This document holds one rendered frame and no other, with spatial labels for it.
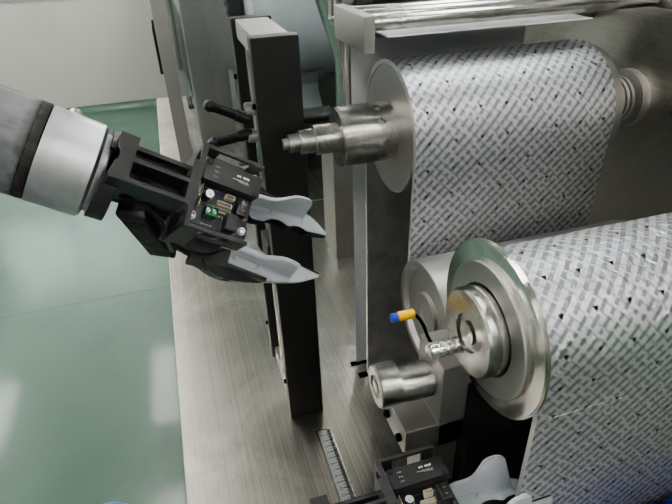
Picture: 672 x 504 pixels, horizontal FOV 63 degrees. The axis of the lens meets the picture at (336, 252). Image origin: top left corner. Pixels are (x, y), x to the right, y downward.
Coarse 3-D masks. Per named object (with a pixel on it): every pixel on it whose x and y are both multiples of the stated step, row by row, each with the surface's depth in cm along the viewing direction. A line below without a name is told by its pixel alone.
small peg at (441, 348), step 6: (456, 336) 45; (432, 342) 45; (438, 342) 45; (444, 342) 45; (450, 342) 45; (456, 342) 45; (426, 348) 45; (432, 348) 44; (438, 348) 44; (444, 348) 44; (450, 348) 44; (456, 348) 45; (426, 354) 45; (432, 354) 44; (438, 354) 44; (444, 354) 44; (450, 354) 45
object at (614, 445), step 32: (576, 416) 43; (608, 416) 44; (640, 416) 46; (544, 448) 44; (576, 448) 45; (608, 448) 47; (640, 448) 48; (544, 480) 46; (576, 480) 48; (608, 480) 50; (640, 480) 51
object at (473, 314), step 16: (464, 288) 43; (480, 288) 42; (448, 304) 46; (464, 304) 43; (480, 304) 41; (496, 304) 41; (448, 320) 46; (464, 320) 44; (480, 320) 41; (496, 320) 40; (464, 336) 44; (480, 336) 41; (496, 336) 40; (464, 352) 45; (480, 352) 42; (496, 352) 40; (464, 368) 45; (480, 368) 42; (496, 368) 41
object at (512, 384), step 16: (464, 272) 45; (480, 272) 43; (496, 272) 41; (496, 288) 41; (512, 304) 39; (512, 320) 39; (512, 336) 40; (528, 336) 38; (512, 352) 40; (528, 352) 39; (512, 368) 41; (528, 368) 39; (480, 384) 46; (496, 384) 44; (512, 384) 41
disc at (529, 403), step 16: (480, 240) 43; (464, 256) 46; (480, 256) 43; (496, 256) 41; (448, 272) 49; (512, 272) 39; (448, 288) 50; (512, 288) 39; (528, 288) 38; (528, 304) 38; (528, 320) 38; (544, 320) 37; (544, 336) 37; (544, 352) 37; (544, 368) 37; (528, 384) 40; (544, 384) 38; (496, 400) 45; (512, 400) 42; (528, 400) 40; (544, 400) 39; (512, 416) 43; (528, 416) 41
